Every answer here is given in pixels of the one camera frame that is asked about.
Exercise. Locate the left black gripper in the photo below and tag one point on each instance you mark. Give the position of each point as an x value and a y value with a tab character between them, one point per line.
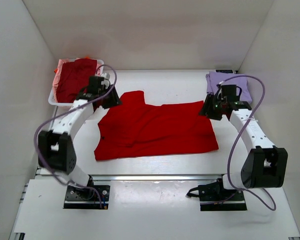
115	100

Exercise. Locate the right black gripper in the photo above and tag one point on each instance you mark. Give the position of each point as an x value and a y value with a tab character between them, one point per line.
207	108

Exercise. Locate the bright red t shirt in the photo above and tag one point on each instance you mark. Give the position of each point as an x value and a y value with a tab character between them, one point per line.
137	129

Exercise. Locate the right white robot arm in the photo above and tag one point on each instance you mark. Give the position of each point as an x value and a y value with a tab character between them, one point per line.
265	164

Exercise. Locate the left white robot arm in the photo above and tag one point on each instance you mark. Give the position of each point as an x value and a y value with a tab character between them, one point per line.
55	147

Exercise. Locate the folded lavender t shirt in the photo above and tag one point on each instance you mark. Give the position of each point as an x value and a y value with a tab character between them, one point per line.
213	78

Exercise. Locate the small dark device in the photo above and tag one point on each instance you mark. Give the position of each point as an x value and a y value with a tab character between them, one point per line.
225	71

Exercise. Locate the dark red shirt in basket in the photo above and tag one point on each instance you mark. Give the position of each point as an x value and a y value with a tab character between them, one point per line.
73	80

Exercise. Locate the white plastic basket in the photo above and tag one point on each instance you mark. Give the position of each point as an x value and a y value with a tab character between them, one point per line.
70	100

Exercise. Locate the pink shirt in basket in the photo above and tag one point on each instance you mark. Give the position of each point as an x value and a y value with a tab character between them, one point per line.
57	76

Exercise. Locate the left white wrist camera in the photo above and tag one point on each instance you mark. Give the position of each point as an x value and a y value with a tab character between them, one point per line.
105	80

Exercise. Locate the silver aluminium rail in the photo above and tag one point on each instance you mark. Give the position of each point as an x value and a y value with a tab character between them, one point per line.
160	177

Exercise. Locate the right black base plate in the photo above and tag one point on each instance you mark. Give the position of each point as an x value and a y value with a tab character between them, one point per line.
214	197

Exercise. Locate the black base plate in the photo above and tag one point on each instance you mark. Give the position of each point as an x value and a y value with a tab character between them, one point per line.
214	197
84	199

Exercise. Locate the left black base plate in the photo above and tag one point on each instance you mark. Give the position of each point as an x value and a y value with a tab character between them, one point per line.
84	199

